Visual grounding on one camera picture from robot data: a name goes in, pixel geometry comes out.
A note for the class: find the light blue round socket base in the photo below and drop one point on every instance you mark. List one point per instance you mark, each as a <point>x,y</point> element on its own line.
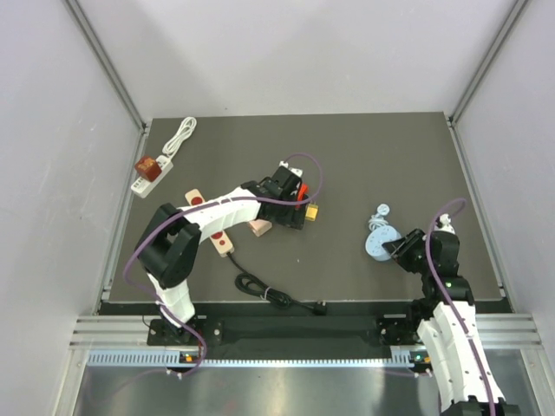
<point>377,238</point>

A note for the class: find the dark red cube adapter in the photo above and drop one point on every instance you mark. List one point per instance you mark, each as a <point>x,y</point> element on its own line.
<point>148,168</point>

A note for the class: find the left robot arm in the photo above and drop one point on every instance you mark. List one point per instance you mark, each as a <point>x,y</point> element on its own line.
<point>168,247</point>

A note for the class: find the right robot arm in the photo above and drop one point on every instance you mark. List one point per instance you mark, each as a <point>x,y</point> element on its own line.
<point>444,322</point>

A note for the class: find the white power strip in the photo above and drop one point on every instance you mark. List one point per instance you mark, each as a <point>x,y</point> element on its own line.
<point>143,188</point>

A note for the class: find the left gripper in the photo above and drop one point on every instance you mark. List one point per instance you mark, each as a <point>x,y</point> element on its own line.
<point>292,219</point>

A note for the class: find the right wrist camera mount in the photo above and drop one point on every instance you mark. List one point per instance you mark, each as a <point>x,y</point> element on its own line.
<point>444,224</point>

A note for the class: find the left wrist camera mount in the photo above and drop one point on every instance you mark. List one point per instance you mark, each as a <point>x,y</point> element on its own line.
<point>291,167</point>

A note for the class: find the beige strip with red sockets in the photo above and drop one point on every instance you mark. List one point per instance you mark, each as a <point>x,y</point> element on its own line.
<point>220,240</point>

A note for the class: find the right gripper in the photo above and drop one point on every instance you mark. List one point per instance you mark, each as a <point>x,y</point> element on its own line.
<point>400,249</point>

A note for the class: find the pink cube deer adapter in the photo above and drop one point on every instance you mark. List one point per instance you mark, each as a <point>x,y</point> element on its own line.
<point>259,227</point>

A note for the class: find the gold USB charger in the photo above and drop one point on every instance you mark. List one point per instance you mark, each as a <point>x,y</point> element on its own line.
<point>311,212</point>

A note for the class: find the orange red cube socket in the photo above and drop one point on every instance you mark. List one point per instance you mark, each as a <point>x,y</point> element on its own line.
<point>302,191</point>

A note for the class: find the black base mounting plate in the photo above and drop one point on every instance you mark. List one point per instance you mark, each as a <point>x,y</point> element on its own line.
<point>372,330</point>

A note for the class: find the slotted cable duct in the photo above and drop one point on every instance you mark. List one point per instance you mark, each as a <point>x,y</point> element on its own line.
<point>175,358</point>

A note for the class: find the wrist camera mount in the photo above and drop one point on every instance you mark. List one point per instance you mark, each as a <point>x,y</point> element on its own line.
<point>444,224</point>
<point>291,167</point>

